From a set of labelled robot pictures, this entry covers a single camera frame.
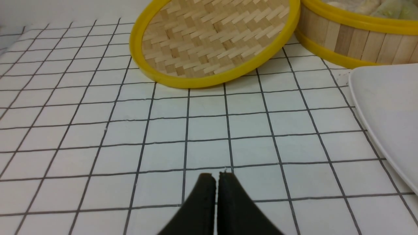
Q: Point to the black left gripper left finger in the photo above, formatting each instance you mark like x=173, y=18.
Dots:
x=197, y=215

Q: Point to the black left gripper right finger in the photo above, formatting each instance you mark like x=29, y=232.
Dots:
x=237, y=214

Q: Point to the white square ceramic plate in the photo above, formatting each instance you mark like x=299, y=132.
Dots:
x=386, y=98

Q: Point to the yellow-rimmed woven bamboo lid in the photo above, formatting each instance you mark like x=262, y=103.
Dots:
x=191, y=44

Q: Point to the yellow-rimmed bamboo steamer basket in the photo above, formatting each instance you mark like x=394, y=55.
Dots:
x=353, y=40

